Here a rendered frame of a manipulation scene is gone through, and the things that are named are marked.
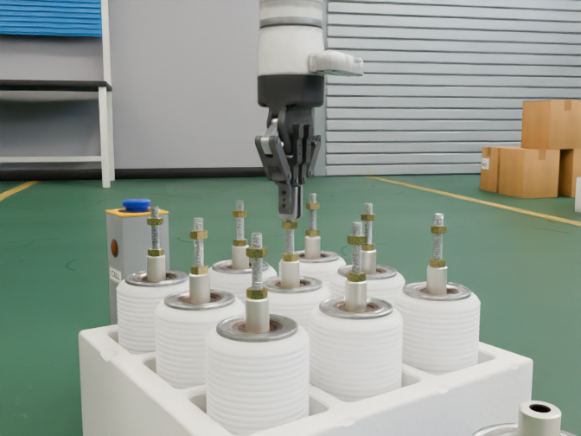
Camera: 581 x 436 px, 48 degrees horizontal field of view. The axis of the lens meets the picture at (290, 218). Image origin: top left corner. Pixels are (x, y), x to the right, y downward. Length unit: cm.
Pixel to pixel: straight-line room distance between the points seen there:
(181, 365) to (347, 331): 17
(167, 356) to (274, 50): 34
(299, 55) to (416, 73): 531
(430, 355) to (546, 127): 364
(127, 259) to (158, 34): 479
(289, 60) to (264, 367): 32
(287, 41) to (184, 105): 493
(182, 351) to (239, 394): 12
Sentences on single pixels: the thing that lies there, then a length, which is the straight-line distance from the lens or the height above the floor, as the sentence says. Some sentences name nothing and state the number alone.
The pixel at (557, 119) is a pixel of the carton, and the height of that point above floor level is 48.
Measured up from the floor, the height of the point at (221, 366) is 23.
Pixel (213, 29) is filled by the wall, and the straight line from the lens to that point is 569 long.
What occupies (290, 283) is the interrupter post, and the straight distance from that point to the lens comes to 75.
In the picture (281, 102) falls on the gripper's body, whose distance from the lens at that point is 70.
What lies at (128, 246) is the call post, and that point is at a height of 27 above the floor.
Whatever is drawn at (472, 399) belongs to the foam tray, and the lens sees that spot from 71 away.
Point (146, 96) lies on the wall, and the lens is 562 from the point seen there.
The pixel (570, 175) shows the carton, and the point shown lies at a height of 14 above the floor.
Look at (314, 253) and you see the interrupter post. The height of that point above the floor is 26.
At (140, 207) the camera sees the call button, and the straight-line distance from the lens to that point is 95.
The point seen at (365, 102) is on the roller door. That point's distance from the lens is 581.
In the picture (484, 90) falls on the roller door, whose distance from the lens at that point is 628.
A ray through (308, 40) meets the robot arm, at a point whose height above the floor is 53.
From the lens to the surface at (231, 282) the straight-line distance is 82.
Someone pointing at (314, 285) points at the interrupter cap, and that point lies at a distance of 75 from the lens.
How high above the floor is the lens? 44
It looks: 8 degrees down
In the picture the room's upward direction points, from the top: straight up
